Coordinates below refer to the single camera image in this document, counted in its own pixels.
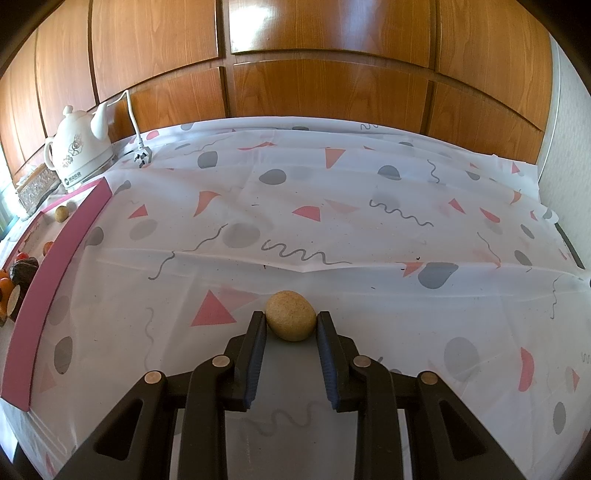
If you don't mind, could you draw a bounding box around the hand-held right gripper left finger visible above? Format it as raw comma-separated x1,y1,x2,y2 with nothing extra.
53,311,269,480

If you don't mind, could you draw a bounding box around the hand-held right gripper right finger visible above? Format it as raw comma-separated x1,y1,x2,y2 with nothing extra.
315,311,527,480

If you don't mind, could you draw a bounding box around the large round potato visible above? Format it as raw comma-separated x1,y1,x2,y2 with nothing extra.
265,290,318,343

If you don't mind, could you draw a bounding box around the pink shallow box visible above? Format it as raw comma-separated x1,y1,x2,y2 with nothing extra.
0,178,113,411

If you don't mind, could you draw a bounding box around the dark brown round root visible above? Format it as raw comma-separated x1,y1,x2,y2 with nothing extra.
10,257,40,286

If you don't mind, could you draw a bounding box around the cut taro piece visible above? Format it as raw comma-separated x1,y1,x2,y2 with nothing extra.
0,285,26,324

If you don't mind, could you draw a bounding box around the patterned white tablecloth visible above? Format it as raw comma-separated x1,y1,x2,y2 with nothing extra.
0,115,591,480

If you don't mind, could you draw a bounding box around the clear glass box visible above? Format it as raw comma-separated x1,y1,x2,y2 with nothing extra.
15,166,63,217

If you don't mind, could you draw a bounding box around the white ceramic electric kettle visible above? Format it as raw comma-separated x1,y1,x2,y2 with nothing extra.
44,102,115,192

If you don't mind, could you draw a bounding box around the white power cord with plug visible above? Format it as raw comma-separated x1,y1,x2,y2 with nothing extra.
121,90,153,168

